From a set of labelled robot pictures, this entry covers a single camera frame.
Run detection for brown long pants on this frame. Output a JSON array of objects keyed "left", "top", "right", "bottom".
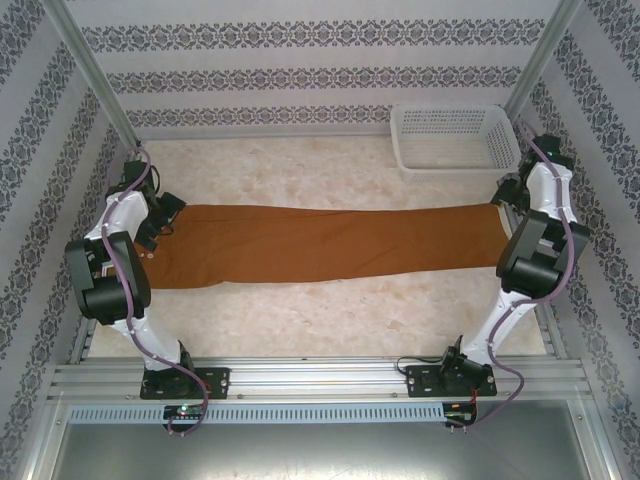
[{"left": 130, "top": 200, "right": 512, "bottom": 291}]

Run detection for white plastic mesh basket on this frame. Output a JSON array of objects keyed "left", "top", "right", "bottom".
[{"left": 389, "top": 104, "right": 522, "bottom": 184}]

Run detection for grey metal sheet tray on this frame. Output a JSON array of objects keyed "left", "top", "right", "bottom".
[{"left": 29, "top": 422, "right": 614, "bottom": 480}]

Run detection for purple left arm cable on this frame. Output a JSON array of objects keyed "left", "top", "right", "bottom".
[{"left": 102, "top": 145, "right": 211, "bottom": 440}]

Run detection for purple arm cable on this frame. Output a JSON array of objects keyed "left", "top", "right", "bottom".
[
  {"left": 102, "top": 145, "right": 211, "bottom": 440},
  {"left": 469, "top": 119, "right": 584, "bottom": 426}
]

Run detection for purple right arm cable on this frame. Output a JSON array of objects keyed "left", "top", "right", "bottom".
[{"left": 469, "top": 119, "right": 584, "bottom": 426}]

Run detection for aluminium frame post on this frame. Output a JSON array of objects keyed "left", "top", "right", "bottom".
[
  {"left": 503, "top": 0, "right": 585, "bottom": 126},
  {"left": 43, "top": 0, "right": 144, "bottom": 147}
]

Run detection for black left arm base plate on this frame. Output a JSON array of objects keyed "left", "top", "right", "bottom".
[{"left": 138, "top": 366, "right": 234, "bottom": 401}]

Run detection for small circuit board with wires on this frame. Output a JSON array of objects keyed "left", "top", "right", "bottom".
[
  {"left": 163, "top": 403, "right": 207, "bottom": 420},
  {"left": 443, "top": 399, "right": 480, "bottom": 427}
]

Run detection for thin black cable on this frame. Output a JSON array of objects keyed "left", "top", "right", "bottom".
[{"left": 395, "top": 354, "right": 449, "bottom": 376}]

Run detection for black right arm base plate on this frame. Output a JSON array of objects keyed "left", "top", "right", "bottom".
[{"left": 404, "top": 363, "right": 499, "bottom": 399}]

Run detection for aluminium mounting rail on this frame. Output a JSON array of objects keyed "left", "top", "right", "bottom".
[{"left": 47, "top": 355, "right": 594, "bottom": 401}]

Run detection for slotted grey cable duct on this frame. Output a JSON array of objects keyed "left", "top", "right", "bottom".
[{"left": 67, "top": 401, "right": 447, "bottom": 426}]

